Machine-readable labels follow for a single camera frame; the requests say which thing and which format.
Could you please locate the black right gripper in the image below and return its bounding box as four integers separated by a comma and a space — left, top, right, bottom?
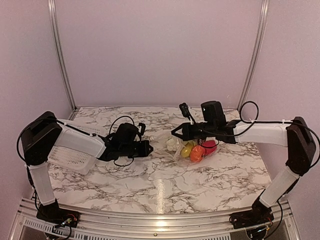
172, 121, 217, 141

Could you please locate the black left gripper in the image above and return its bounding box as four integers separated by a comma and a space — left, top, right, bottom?
120, 139, 153, 158

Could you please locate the clear zip top bag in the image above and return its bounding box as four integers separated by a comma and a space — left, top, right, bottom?
149, 132, 220, 163

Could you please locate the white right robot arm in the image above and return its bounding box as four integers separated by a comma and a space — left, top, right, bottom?
171, 100, 320, 224

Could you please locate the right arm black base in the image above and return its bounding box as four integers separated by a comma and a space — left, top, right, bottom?
229, 197, 274, 229

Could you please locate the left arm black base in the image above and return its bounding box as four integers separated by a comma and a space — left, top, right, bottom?
36, 200, 80, 228

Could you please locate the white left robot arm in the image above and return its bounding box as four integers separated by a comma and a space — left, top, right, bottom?
16, 111, 154, 223

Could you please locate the yellow fake lemon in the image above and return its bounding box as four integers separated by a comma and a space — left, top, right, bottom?
180, 140, 196, 158

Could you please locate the orange fake carrot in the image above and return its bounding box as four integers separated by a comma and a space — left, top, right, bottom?
189, 145, 205, 163

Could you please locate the red fake pepper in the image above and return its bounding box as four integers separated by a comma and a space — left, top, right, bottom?
200, 140, 218, 156

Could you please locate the white perforated plastic basket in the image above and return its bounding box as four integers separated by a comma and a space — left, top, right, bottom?
48, 119, 107, 175

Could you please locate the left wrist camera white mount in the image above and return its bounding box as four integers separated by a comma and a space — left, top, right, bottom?
138, 122, 146, 139

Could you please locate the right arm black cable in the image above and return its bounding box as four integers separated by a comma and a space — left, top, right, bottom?
197, 100, 320, 173

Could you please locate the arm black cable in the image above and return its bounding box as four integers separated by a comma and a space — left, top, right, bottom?
16, 115, 141, 167
197, 100, 320, 173

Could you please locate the aluminium front rail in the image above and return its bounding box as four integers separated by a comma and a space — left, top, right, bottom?
9, 197, 301, 240

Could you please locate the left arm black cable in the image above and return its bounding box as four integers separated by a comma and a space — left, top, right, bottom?
16, 115, 141, 167

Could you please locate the right aluminium corner post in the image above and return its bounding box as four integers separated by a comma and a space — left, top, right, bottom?
237, 0, 270, 109

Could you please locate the aluminium corner post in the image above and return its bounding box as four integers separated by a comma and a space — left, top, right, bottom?
237, 0, 270, 109
47, 0, 77, 112

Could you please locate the left aluminium corner post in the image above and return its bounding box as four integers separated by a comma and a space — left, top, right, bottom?
47, 0, 77, 112

